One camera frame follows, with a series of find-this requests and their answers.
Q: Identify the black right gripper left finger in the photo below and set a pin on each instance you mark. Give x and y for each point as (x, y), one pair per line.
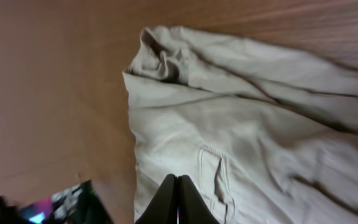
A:
(163, 207)

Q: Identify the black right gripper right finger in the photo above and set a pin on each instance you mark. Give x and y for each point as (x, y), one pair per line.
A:
(192, 208)

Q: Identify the beige shorts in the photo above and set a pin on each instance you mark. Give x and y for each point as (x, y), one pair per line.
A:
(267, 134)

